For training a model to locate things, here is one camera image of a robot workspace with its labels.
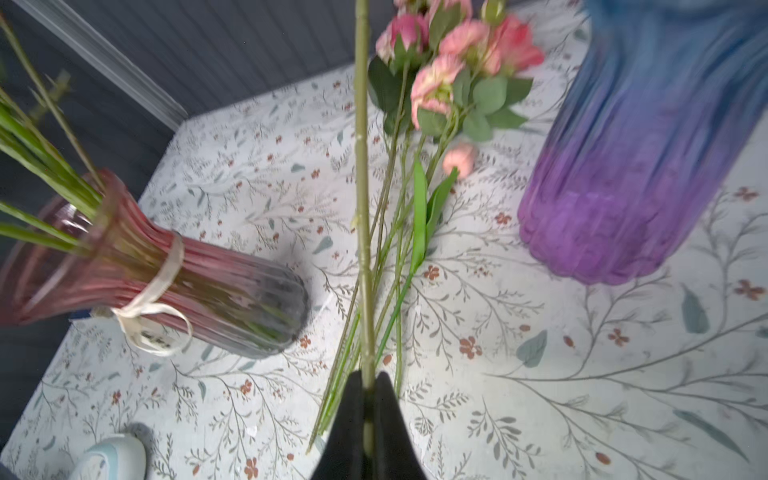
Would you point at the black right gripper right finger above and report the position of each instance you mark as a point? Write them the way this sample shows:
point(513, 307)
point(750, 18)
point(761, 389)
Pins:
point(394, 457)

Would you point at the pale pink rose stem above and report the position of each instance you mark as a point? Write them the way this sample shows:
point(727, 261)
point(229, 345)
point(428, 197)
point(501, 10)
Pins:
point(362, 36)

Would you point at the artificial flower bunch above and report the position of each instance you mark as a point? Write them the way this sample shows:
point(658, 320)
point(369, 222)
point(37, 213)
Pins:
point(445, 76)

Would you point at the coral pink rose stem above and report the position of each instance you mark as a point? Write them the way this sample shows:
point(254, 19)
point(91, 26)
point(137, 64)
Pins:
point(23, 141)

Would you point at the floral table cloth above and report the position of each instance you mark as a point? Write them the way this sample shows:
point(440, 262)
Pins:
point(510, 372)

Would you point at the pale green alarm clock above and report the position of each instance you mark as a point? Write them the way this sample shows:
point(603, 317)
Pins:
point(119, 457)

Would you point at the blue purple glass vase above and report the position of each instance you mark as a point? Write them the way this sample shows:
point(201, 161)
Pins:
point(666, 97)

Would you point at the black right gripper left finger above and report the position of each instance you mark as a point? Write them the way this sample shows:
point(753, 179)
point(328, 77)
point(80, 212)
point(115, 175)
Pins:
point(342, 458)

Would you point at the red glass vase with ribbon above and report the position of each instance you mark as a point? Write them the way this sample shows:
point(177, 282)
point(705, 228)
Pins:
point(246, 305)

